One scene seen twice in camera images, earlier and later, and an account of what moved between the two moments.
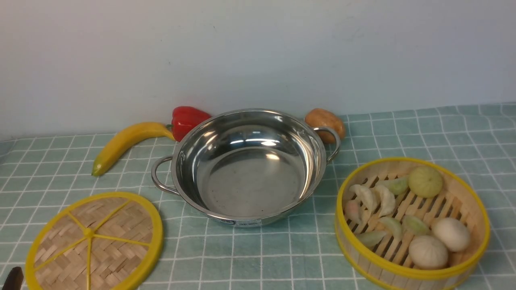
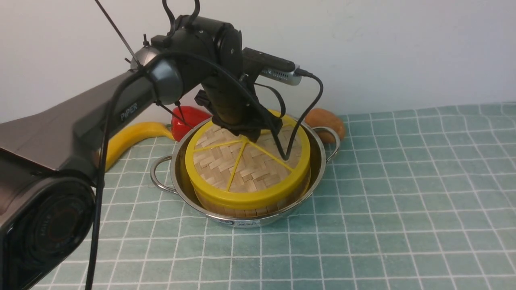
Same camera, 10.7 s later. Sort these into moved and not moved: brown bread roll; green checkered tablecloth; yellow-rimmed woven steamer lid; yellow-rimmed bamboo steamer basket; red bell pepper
Moved: yellow-rimmed woven steamer lid; yellow-rimmed bamboo steamer basket
Not moved: red bell pepper; brown bread roll; green checkered tablecloth
